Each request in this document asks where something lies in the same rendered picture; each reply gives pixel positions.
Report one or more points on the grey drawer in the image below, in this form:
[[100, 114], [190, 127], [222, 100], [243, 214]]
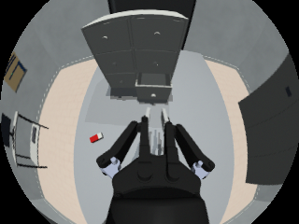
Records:
[[147, 91], [163, 60], [154, 32], [109, 35], [121, 60], [121, 79]]

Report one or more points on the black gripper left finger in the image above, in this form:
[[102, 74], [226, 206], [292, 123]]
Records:
[[110, 162]]

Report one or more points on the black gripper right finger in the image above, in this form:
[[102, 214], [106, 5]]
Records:
[[199, 163]]

